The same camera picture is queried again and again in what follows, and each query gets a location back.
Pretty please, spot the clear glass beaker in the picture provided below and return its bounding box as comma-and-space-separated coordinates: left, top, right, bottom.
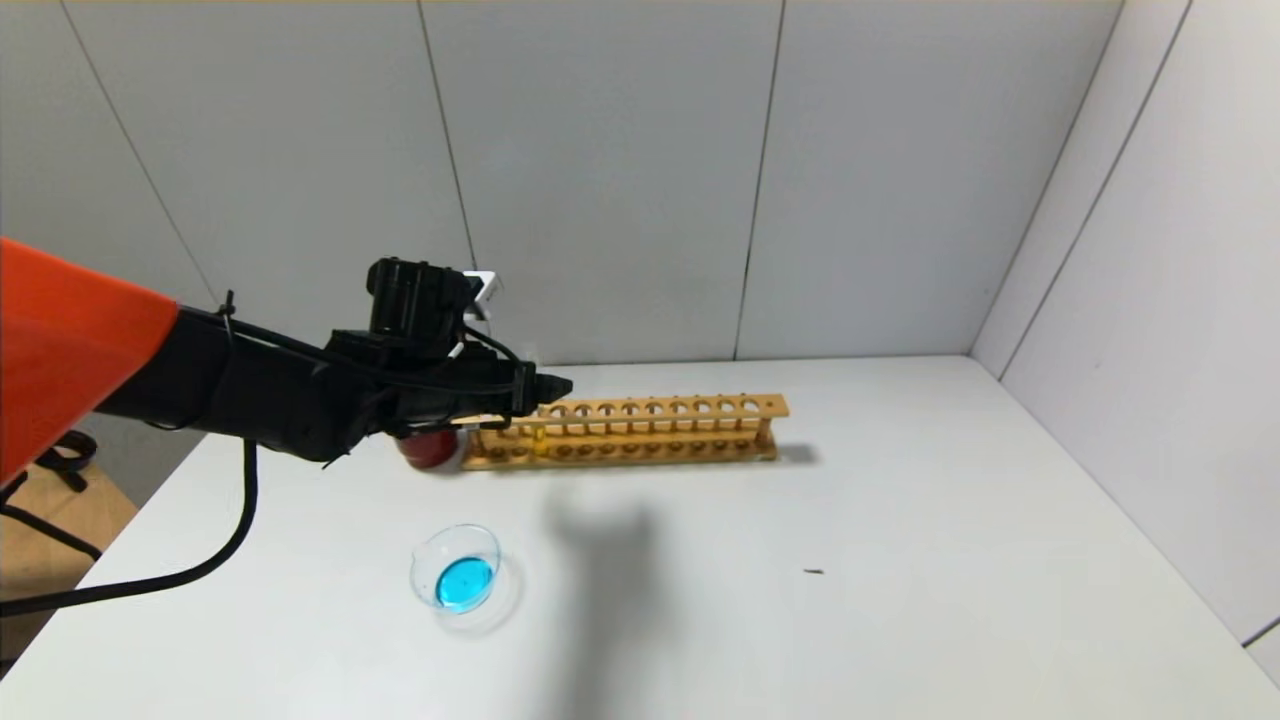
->
410, 523, 503, 609

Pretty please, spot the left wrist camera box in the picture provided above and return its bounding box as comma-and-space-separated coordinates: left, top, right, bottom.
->
460, 270, 504, 324

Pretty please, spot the yellow-stained glass test tube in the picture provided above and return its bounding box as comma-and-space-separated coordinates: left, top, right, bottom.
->
521, 345, 551, 458

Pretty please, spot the black chair base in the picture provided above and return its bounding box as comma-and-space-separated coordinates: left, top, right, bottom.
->
0, 498, 104, 561

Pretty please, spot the thin black camera cable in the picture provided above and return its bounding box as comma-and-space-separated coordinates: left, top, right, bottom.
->
455, 322, 531, 403

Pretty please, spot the red plastic cup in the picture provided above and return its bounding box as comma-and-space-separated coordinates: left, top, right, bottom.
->
395, 428, 462, 472

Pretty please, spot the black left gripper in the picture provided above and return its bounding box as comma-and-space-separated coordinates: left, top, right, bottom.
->
461, 343, 574, 428

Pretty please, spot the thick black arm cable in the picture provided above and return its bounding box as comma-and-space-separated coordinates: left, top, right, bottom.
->
0, 438, 260, 617

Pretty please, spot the wooden test tube rack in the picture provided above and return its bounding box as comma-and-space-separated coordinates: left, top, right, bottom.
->
462, 393, 790, 471

